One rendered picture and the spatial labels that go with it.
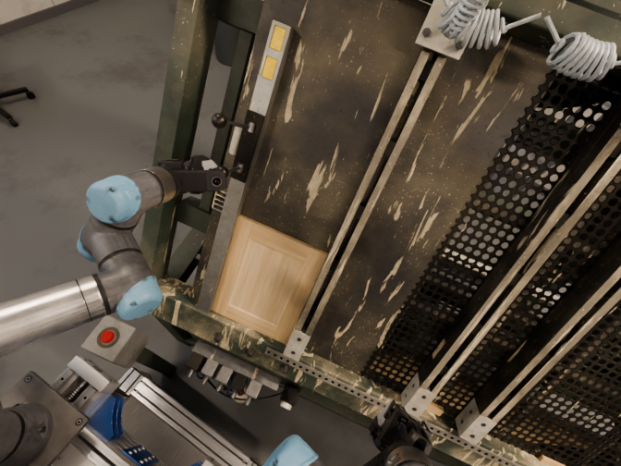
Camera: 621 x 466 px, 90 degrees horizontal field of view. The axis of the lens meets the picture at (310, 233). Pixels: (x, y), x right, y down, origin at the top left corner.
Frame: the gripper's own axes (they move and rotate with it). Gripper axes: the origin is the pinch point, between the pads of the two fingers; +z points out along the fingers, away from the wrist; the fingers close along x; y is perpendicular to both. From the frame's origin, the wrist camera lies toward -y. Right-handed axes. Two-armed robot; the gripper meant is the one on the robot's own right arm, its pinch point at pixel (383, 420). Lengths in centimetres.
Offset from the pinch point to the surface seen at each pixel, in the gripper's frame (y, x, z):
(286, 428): -69, 4, 112
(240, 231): 16, 60, 23
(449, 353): 19.8, -15.6, 27.3
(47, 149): -21, 267, 137
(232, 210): 20, 64, 18
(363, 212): 40, 29, 10
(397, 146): 57, 30, 1
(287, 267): 14, 41, 27
